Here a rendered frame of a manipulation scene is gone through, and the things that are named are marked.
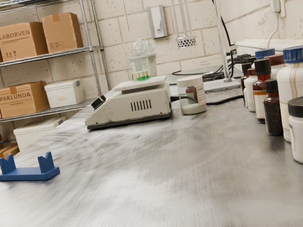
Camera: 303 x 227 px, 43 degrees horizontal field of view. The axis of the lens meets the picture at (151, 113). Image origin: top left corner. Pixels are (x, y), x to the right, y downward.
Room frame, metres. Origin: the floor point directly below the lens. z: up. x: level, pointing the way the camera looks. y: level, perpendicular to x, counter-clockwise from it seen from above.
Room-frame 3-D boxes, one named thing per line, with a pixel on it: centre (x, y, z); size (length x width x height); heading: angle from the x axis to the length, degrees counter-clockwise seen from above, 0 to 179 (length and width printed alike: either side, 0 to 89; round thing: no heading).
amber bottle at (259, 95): (0.66, -0.20, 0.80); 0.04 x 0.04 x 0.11
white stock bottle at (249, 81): (0.76, -0.22, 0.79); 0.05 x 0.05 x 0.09
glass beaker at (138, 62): (0.91, 0.01, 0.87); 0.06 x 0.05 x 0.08; 32
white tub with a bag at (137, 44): (1.97, -0.01, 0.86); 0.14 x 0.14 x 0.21
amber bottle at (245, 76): (0.87, -0.23, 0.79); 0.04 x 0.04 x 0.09
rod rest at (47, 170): (0.58, 0.21, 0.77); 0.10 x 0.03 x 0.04; 64
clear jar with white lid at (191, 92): (0.86, -0.10, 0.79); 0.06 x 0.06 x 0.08
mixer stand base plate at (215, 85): (1.24, -0.14, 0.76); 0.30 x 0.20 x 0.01; 83
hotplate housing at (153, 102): (0.92, 0.04, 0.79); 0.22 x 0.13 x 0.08; 83
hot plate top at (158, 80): (0.92, 0.01, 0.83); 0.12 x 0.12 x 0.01; 83
